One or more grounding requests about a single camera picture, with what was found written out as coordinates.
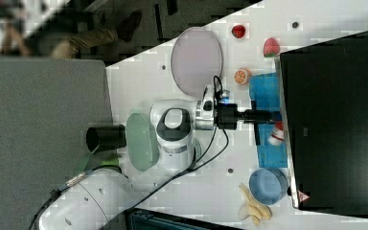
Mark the black oven door handle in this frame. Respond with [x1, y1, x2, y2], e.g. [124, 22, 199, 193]
[251, 100, 261, 146]

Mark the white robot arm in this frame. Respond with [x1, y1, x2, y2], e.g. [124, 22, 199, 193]
[37, 85, 277, 230]

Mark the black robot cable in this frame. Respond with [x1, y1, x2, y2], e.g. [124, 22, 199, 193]
[28, 75, 230, 230]

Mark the green slotted spatula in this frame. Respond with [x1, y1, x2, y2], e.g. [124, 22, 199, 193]
[73, 151, 120, 173]

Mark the grey round plate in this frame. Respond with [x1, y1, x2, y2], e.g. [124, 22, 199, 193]
[171, 27, 223, 99]

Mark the blue cup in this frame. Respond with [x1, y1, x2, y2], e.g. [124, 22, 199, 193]
[248, 169, 288, 205]

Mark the orange slice toy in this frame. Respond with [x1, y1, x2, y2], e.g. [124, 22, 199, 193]
[234, 68, 252, 85]

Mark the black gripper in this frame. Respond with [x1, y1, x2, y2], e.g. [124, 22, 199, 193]
[214, 103, 272, 130]

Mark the black toy oven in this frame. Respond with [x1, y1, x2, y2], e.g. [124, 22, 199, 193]
[276, 31, 368, 219]

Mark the green colander basket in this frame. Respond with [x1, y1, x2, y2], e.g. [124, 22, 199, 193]
[126, 113, 159, 172]

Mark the strawberry toy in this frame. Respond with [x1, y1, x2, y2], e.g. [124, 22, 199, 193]
[263, 37, 280, 58]

